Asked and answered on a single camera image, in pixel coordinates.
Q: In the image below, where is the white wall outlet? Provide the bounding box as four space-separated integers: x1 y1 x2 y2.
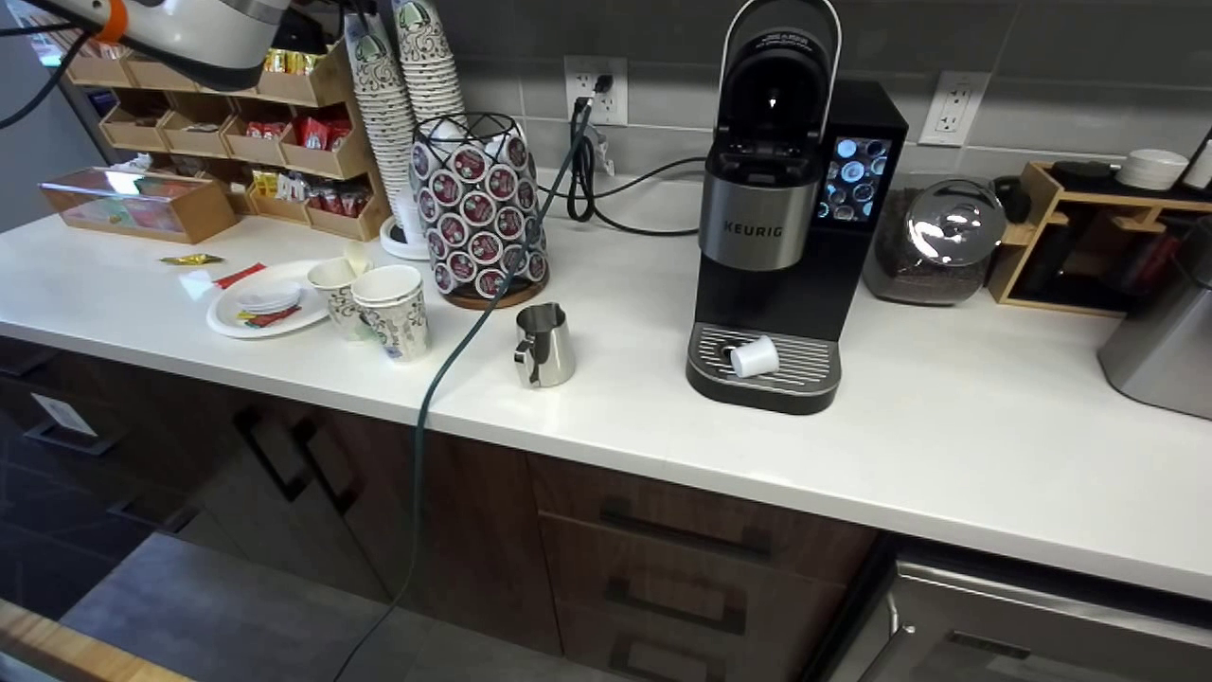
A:
915 69 990 150
560 52 631 134

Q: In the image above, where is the white plate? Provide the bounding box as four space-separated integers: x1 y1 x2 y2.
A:
203 258 336 340

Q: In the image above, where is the wooden condiment organizer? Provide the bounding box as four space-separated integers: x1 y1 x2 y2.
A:
66 42 392 246

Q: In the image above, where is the dark wooden base cabinet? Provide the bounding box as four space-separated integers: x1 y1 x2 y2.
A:
70 346 886 682

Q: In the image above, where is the wooden tea box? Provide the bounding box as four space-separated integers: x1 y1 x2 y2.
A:
32 156 242 246

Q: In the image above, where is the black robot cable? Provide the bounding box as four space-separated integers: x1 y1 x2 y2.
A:
0 14 103 136

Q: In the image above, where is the wire coffee pod carousel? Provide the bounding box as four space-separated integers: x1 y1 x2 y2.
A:
403 110 554 313

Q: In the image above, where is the white object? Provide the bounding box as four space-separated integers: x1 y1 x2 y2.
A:
1181 130 1212 197

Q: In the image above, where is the black drawer handle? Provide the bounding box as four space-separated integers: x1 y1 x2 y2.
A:
604 634 715 682
595 501 775 561
603 573 748 638

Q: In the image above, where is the steel milk pitcher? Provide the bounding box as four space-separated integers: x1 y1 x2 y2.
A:
506 300 580 393

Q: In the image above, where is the stainless steel bin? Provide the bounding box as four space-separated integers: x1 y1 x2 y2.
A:
1094 232 1212 425

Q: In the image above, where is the black coffee machine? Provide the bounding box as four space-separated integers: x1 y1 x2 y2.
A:
681 0 912 415

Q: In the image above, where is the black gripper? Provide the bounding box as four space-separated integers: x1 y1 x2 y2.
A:
267 0 357 55

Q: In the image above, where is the black power cord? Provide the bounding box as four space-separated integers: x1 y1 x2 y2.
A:
562 96 713 241

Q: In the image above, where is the white round container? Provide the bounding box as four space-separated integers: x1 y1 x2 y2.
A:
1113 145 1194 197

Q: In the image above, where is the upright printed paper cup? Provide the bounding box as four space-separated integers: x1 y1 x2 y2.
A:
304 258 372 340
350 263 434 366

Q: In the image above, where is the stainless undercounter appliance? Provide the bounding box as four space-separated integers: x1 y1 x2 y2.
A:
819 537 1212 682

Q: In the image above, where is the long yellow packet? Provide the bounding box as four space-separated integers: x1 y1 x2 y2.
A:
157 246 227 271

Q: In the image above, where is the wooden table top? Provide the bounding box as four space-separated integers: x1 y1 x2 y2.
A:
0 596 191 682

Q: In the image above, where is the wooden rack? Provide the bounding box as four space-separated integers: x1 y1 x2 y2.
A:
984 158 1212 318

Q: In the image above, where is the teal cable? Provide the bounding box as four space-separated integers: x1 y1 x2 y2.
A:
329 96 598 682

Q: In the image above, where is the small black object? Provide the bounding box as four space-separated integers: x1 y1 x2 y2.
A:
990 174 1038 226

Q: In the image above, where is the white coffee pod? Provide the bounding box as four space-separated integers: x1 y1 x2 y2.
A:
728 332 783 383

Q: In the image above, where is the black cabinet door handle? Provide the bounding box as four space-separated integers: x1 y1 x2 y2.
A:
291 413 368 519
232 407 315 503

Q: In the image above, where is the white label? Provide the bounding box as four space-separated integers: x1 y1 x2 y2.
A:
28 389 103 443

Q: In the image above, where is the printed paper cup stack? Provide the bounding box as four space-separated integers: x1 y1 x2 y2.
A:
387 0 473 145
336 9 427 246

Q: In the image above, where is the round steel appliance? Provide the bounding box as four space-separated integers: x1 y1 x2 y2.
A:
859 174 1009 311

